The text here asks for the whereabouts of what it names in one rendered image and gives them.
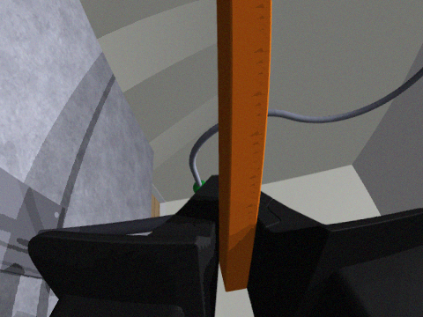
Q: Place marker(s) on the grey ring with orange handle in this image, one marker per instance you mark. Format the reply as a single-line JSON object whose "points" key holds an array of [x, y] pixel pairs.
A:
{"points": [[243, 28]]}

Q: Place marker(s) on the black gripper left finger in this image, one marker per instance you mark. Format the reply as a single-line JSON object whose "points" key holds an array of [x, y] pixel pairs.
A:
{"points": [[177, 264]]}

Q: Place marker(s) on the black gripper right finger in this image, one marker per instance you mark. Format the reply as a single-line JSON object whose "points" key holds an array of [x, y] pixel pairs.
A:
{"points": [[294, 255]]}

